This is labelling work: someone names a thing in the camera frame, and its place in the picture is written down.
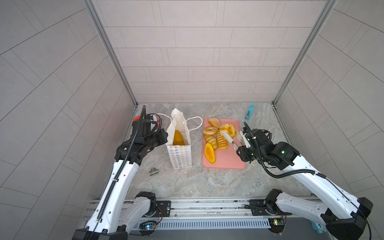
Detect white paper bag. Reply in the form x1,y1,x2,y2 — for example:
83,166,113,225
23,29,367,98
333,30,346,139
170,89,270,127
158,108,203,170

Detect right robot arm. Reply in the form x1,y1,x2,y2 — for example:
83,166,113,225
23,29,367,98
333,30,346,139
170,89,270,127
219,124,373,240

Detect small metal fitting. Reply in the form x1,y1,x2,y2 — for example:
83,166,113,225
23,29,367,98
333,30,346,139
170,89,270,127
149,168,159,176

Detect ridged spiral bread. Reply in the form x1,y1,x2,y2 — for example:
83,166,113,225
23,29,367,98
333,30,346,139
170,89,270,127
216,131,229,150

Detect orange oval bread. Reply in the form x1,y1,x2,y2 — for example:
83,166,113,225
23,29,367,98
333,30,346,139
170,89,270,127
205,143,216,164

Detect teal bottle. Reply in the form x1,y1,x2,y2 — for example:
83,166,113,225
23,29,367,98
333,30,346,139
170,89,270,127
245,103,255,121

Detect braided ring bread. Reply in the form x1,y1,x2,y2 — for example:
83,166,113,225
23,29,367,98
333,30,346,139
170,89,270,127
203,126,219,136

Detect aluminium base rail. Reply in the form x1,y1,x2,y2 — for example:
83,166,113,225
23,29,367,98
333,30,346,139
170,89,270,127
79,191,328,232

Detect round scored bun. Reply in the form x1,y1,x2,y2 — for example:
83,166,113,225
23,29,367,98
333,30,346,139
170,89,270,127
208,118,221,129

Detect bundt ring bread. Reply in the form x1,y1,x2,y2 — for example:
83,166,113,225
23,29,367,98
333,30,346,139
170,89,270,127
220,124,237,139

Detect small ridged bread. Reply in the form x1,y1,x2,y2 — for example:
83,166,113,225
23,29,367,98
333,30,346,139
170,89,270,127
205,135,219,151

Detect long baguette bread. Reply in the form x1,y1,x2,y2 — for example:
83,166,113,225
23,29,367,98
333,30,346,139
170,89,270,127
173,130,185,146

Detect pink tray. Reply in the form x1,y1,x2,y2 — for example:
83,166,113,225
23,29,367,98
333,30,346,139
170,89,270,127
201,119,246,170

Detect blue owl number tag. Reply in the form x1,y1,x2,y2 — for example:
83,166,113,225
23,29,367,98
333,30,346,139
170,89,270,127
311,222,327,234

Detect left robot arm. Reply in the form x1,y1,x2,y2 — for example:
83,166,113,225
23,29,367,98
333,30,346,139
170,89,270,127
72,106,168,240

